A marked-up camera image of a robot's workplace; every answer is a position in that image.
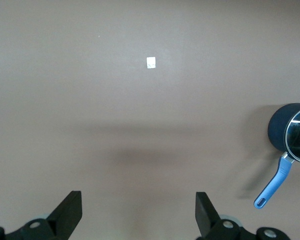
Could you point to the small white sticker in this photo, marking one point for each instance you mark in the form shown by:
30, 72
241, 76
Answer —
151, 62

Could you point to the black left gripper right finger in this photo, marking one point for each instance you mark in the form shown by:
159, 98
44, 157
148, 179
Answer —
206, 215

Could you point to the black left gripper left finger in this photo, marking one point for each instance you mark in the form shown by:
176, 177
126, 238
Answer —
65, 215

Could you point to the brown table cover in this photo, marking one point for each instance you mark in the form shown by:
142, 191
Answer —
115, 100

